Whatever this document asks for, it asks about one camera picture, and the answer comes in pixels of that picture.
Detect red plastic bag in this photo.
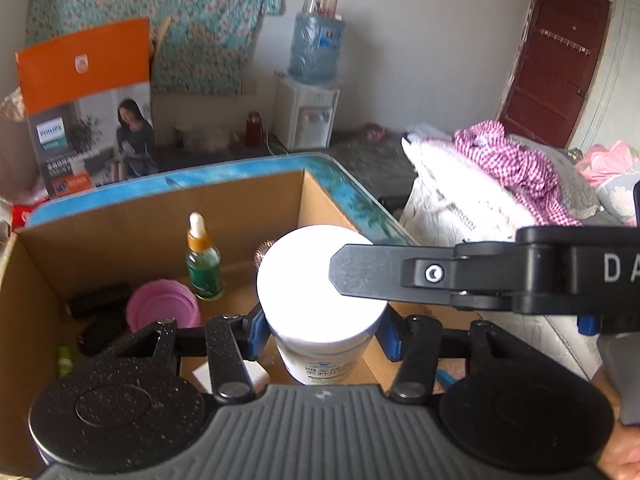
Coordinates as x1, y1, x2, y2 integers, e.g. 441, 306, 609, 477
10, 202, 41, 233

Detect green lip balm tube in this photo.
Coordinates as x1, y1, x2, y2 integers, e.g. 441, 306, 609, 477
56, 345, 75, 378

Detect white charger adapter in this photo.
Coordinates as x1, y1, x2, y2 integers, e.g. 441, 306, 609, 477
191, 360, 269, 395

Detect pink checked cloth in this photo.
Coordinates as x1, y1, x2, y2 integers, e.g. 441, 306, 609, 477
454, 120, 583, 228

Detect grey blanket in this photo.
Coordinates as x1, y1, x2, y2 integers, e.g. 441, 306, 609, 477
505, 134, 603, 221

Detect white water dispenser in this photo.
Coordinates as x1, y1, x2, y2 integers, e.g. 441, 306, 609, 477
274, 74, 341, 152

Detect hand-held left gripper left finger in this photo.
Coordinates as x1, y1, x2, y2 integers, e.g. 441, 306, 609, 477
92, 304, 271, 407

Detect blue water jug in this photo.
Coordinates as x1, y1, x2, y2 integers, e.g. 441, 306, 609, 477
287, 12, 346, 86

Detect brown paper bag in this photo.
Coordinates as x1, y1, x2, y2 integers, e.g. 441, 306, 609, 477
0, 87, 26, 123

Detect white supplement bottle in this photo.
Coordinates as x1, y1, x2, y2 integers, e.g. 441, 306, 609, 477
256, 225, 390, 387

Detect pink plastic bowl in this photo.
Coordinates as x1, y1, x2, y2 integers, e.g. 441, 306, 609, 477
126, 280, 202, 333

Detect clear plastic bags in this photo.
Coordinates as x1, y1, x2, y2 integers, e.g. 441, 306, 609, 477
174, 122, 243, 153

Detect person's right hand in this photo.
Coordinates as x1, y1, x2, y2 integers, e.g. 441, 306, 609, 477
592, 365, 640, 480

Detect green dropper bottle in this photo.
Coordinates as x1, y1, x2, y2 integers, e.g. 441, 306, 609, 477
186, 212, 223, 302

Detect dark red door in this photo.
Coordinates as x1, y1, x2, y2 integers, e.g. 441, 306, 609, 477
497, 0, 613, 150

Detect red thermos bottle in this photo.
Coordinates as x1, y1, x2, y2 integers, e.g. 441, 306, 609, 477
245, 111, 263, 148

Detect metal hook rack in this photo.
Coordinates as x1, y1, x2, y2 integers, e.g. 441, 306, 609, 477
537, 29, 593, 56

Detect white sack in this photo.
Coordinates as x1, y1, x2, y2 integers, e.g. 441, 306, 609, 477
400, 132, 546, 248

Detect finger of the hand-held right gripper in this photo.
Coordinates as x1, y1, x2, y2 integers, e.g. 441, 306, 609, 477
329, 242, 523, 313

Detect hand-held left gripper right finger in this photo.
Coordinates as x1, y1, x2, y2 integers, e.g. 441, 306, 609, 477
379, 305, 546, 403

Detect pink floral bedding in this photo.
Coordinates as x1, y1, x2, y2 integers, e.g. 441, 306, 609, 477
575, 140, 640, 226

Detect floral teal cloth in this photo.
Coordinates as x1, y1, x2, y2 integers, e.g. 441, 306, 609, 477
25, 0, 290, 97

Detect brown cardboard box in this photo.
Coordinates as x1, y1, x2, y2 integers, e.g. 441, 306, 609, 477
0, 169, 481, 478

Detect orange appliance box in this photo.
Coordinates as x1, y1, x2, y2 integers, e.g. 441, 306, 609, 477
15, 17, 161, 200

